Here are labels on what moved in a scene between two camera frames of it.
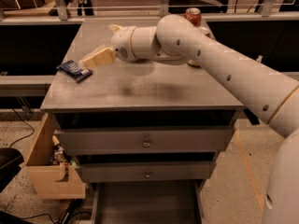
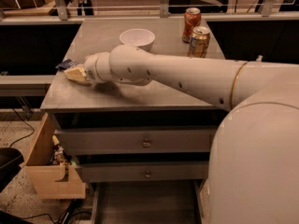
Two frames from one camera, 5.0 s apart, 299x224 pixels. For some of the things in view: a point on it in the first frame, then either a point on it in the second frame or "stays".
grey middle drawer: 146,171 stays
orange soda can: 193,15 stays
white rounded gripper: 121,43 → 91,69
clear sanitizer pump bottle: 259,60 stays
